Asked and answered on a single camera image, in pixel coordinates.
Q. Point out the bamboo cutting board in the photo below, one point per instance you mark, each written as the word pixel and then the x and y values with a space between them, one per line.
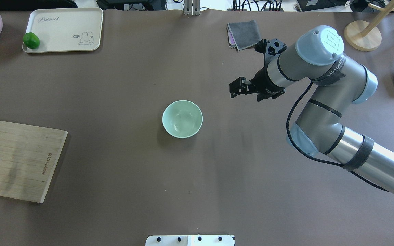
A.
pixel 29 156

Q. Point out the green lime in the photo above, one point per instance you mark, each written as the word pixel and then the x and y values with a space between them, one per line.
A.
pixel 31 40

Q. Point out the wooden mug tree stand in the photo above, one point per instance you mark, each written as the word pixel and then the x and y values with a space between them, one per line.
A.
pixel 365 36

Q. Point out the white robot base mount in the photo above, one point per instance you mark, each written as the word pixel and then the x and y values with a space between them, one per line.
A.
pixel 191 240

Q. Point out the light green bowl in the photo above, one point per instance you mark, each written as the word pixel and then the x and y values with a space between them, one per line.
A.
pixel 182 119

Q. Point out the grey folded cloth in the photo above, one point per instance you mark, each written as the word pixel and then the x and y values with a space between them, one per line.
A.
pixel 243 35

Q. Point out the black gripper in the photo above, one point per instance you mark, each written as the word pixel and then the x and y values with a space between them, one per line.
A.
pixel 264 83

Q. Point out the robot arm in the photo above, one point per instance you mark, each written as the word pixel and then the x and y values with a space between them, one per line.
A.
pixel 340 81

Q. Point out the cream rabbit tray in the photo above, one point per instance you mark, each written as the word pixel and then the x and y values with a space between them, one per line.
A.
pixel 65 29

